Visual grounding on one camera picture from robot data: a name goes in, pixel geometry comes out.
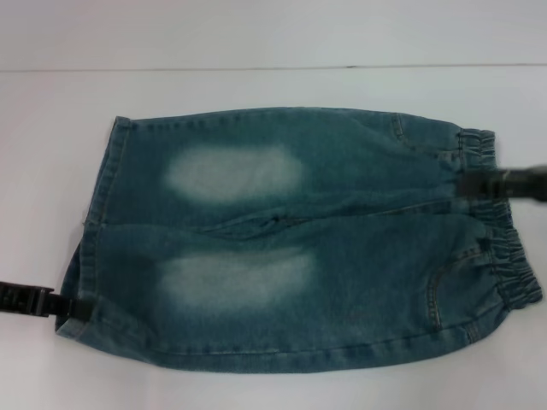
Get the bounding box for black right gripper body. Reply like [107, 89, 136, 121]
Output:
[499, 161, 547, 201]

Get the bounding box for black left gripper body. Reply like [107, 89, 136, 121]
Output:
[0, 280, 55, 319]

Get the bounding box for blue denim shorts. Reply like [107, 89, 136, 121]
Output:
[55, 105, 544, 375]

